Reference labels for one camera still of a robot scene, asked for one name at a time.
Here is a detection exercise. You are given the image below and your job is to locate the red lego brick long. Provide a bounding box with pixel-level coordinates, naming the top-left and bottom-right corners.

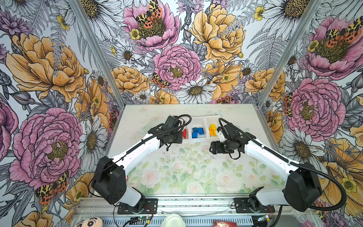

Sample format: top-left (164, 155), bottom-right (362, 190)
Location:
top-left (182, 129), bottom-right (187, 139)

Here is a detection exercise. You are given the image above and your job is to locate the yellow lego brick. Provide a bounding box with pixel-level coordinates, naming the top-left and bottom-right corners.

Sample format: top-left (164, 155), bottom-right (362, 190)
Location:
top-left (210, 124), bottom-right (217, 137)
top-left (209, 127), bottom-right (214, 137)

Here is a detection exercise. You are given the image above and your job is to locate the white three-compartment container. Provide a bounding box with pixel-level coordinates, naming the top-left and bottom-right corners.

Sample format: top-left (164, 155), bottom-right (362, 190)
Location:
top-left (182, 115), bottom-right (221, 144)

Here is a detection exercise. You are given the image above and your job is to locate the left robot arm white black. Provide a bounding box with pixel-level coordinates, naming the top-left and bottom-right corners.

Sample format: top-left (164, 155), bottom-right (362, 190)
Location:
top-left (90, 114), bottom-right (192, 210)

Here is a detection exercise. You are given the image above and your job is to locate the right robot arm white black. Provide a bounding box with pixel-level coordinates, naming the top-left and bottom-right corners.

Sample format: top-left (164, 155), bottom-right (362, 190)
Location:
top-left (209, 124), bottom-right (322, 212)

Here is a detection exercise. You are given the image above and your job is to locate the red box at bottom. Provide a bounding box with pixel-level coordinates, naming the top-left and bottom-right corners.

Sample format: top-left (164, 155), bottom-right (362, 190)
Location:
top-left (214, 220), bottom-right (237, 227)

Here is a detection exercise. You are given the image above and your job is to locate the white round bowl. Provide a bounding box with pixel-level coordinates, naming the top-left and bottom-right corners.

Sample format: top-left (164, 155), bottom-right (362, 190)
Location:
top-left (162, 214), bottom-right (186, 227)

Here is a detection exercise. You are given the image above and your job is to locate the clear plastic container corner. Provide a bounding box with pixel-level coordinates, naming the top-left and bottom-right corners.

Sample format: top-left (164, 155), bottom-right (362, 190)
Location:
top-left (291, 210), bottom-right (314, 227)

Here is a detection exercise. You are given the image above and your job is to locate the cartoon face plush toy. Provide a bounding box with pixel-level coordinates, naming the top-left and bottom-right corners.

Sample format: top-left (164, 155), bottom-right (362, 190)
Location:
top-left (75, 217), bottom-right (103, 227)

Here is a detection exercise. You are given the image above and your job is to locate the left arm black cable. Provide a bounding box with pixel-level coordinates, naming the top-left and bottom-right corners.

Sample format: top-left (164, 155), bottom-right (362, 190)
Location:
top-left (87, 114), bottom-right (192, 199)

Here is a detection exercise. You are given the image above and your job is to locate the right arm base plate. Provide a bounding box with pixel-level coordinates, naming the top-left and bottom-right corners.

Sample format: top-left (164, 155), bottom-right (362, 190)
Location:
top-left (232, 197), bottom-right (275, 214)

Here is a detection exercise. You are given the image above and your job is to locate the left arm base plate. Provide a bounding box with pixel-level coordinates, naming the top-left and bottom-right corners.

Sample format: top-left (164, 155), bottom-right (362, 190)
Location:
top-left (117, 198), bottom-right (158, 215)

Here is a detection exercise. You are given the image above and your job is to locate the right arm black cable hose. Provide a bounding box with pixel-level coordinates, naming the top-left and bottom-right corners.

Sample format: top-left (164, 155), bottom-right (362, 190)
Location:
top-left (217, 117), bottom-right (347, 227)

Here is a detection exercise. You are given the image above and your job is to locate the aluminium frame rail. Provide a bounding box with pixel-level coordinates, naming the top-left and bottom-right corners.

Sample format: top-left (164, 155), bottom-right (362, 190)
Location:
top-left (72, 194), bottom-right (321, 219)

